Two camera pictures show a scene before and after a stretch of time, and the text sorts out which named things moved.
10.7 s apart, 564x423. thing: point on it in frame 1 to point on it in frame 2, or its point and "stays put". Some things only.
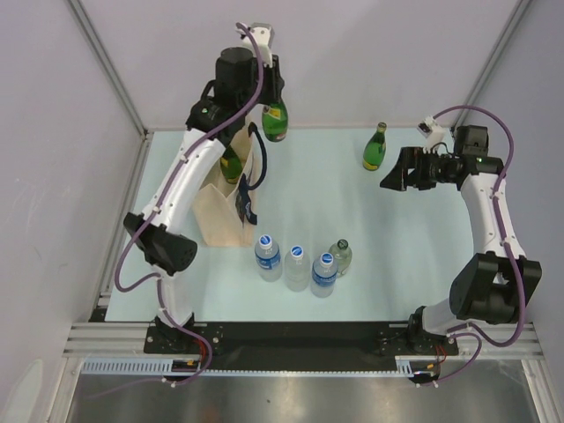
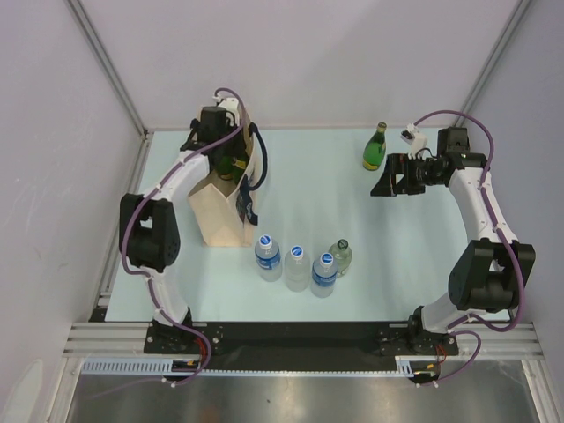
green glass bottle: [375, 149] stays put
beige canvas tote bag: [226, 211] stays put
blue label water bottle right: [323, 276] stays put
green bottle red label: [275, 121] to [239, 164]
